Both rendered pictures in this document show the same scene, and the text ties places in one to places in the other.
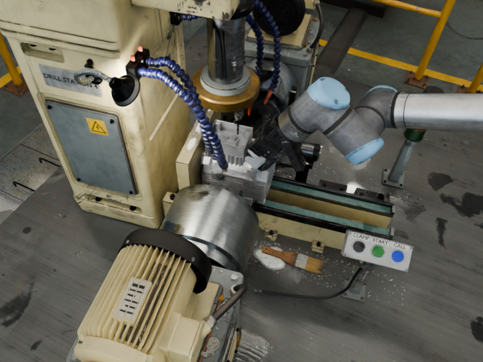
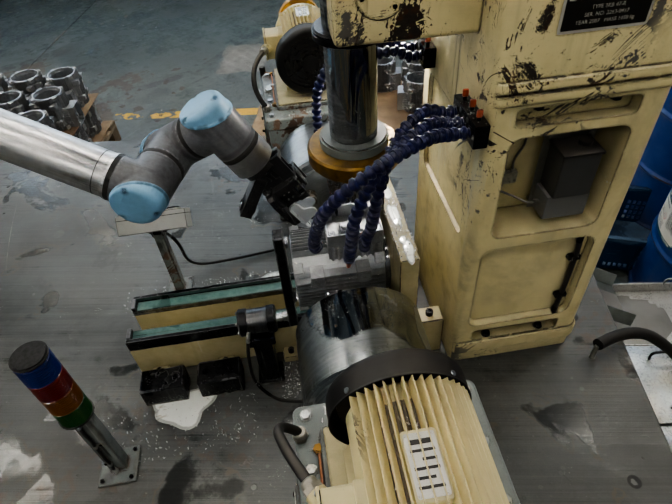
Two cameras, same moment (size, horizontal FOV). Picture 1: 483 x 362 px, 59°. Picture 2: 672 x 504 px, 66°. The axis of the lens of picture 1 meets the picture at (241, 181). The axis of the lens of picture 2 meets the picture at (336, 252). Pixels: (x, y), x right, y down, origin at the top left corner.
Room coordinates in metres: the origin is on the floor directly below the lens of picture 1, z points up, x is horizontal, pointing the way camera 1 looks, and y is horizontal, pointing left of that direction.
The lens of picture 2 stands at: (1.70, -0.26, 1.88)
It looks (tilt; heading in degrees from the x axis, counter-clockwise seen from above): 44 degrees down; 162
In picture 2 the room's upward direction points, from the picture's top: 5 degrees counter-clockwise
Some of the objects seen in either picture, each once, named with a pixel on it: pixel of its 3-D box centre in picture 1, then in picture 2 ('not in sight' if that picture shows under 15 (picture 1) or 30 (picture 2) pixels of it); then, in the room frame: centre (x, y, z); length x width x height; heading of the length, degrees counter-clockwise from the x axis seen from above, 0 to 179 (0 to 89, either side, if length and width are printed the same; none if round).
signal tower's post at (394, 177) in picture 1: (411, 139); (81, 419); (1.07, -0.58, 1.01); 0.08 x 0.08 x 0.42; 77
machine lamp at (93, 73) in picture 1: (107, 80); not in sight; (0.73, 0.29, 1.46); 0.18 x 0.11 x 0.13; 77
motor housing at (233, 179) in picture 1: (241, 166); (336, 262); (0.90, 0.00, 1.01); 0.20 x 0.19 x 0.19; 76
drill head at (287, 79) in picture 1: (262, 95); (369, 378); (1.22, -0.06, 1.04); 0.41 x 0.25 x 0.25; 167
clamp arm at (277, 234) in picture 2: (289, 121); (285, 281); (1.00, -0.14, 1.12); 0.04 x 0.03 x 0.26; 77
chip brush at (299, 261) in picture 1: (292, 258); not in sight; (0.70, -0.18, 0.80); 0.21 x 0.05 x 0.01; 73
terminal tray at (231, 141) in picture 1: (228, 142); (352, 230); (0.91, 0.04, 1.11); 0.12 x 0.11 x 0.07; 76
